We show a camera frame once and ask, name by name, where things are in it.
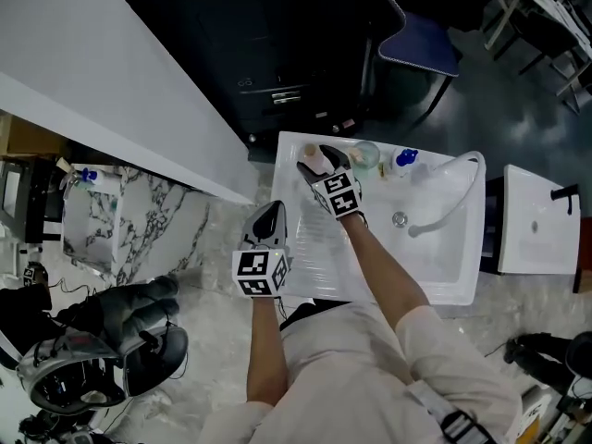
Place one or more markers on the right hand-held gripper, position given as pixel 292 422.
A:
pixel 340 194

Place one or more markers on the white washbasin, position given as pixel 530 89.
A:
pixel 536 248

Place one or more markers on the washbasin drain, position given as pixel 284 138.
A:
pixel 535 226

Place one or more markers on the small beige round object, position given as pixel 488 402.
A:
pixel 314 162

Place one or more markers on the small yellow item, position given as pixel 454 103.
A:
pixel 383 171

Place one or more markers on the person's left forearm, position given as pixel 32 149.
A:
pixel 267 349

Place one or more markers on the grey black office chair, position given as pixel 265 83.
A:
pixel 139 363

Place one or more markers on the metal sink drain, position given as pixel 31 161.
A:
pixel 400 218

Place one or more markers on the white ceramic sink basin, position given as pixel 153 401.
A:
pixel 430 266

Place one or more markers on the clear glass cup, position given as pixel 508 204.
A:
pixel 367 155

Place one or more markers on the person's right forearm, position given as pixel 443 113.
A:
pixel 384 271

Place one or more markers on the dark cabinet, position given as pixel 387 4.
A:
pixel 259 49

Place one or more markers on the wooden comb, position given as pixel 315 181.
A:
pixel 357 154

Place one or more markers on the blue pump soap bottle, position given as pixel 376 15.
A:
pixel 404 160
pixel 90 176

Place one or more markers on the marble pattern cabinet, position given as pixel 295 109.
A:
pixel 139 229

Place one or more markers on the person's beige shirt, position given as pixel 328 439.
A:
pixel 351 377

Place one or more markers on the blue upholstered chair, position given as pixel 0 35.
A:
pixel 421 44

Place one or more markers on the black faucet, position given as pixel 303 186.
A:
pixel 565 193

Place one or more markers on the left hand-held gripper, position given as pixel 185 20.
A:
pixel 259 273

